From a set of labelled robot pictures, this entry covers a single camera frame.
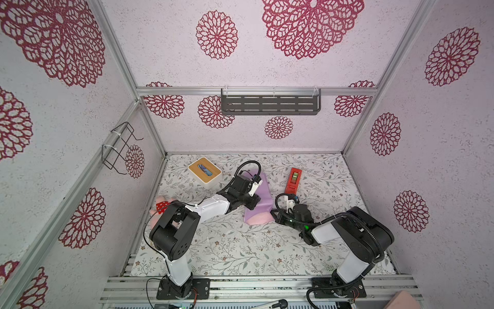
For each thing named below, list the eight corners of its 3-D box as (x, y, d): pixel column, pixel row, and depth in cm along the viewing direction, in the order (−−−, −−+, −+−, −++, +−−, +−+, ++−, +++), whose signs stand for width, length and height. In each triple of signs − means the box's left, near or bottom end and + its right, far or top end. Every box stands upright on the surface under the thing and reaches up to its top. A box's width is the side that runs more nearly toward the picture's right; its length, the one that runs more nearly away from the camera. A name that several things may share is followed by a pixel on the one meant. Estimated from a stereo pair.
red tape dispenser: (283, 193, 104) (286, 185, 99) (288, 175, 113) (290, 167, 107) (296, 196, 103) (299, 189, 98) (300, 178, 111) (302, 170, 106)
